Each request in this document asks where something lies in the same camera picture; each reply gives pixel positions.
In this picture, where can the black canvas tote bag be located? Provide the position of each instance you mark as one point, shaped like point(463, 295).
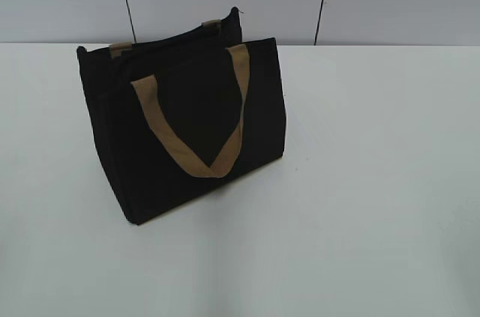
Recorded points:
point(175, 119)

